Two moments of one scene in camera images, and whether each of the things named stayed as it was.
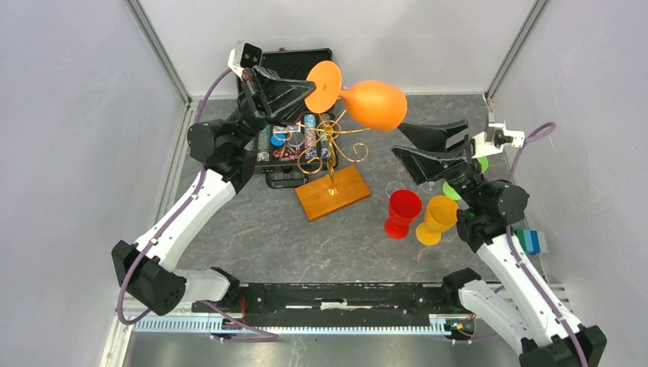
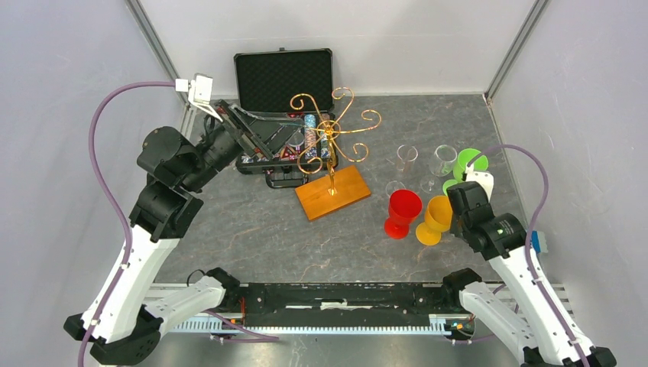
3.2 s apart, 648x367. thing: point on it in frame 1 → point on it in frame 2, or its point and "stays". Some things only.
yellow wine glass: x=441 y=215 stays
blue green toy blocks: x=533 y=241 stays
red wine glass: x=405 y=206 stays
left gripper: x=270 y=95 → x=264 y=136
